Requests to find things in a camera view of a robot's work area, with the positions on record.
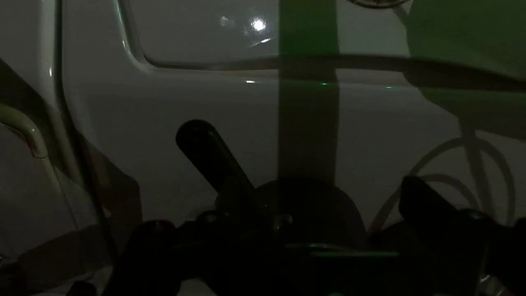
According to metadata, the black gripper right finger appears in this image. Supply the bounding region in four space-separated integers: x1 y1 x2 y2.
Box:
397 176 491 247

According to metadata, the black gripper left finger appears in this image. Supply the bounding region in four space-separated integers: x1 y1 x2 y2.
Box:
176 120 258 215

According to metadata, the white washing machine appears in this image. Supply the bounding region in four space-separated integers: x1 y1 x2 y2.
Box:
1 0 526 296

